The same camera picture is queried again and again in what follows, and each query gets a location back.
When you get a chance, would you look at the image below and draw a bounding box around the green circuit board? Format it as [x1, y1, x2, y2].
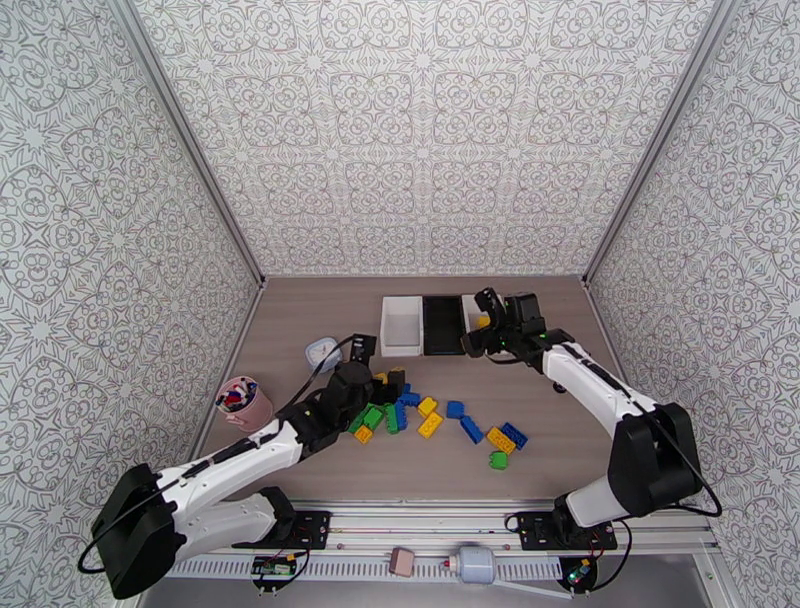
[251, 556, 297, 579]

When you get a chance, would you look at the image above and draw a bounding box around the thin aluminium wall rail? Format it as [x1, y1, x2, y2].
[259, 272, 589, 281]

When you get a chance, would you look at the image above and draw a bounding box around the white plastic bin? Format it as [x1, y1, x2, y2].
[461, 293, 495, 339]
[379, 295, 426, 359]

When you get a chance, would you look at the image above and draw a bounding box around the aluminium corner post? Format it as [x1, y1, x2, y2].
[579, 0, 742, 289]
[107, 0, 269, 289]

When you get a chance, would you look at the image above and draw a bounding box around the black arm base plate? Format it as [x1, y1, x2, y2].
[249, 510, 333, 551]
[517, 511, 619, 553]

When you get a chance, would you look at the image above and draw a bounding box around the long aluminium base rail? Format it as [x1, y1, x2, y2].
[187, 497, 720, 554]

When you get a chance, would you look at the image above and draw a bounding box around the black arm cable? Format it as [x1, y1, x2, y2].
[77, 334, 361, 575]
[484, 349, 724, 520]

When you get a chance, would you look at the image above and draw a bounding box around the black plastic bin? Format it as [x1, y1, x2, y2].
[421, 295, 467, 358]

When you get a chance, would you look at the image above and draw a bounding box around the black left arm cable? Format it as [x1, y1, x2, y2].
[77, 334, 361, 575]

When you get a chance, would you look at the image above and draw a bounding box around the aluminium table side rail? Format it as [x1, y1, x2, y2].
[582, 279, 645, 414]
[190, 281, 267, 461]

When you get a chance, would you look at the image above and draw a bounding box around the pink pen cup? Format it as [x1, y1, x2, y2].
[215, 374, 275, 429]

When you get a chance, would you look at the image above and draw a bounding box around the round black circuit board mount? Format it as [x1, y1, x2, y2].
[564, 557, 596, 590]

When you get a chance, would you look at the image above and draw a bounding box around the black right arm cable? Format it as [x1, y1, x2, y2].
[484, 349, 724, 520]

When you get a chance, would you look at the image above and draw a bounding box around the white flat bar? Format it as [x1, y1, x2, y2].
[493, 577, 573, 601]

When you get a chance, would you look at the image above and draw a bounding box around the white blue cylinder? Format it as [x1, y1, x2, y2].
[442, 544, 499, 587]

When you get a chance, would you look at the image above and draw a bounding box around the small white square clock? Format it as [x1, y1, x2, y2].
[304, 337, 344, 375]

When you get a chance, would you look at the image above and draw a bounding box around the white slotted cable duct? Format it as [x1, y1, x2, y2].
[168, 556, 564, 583]

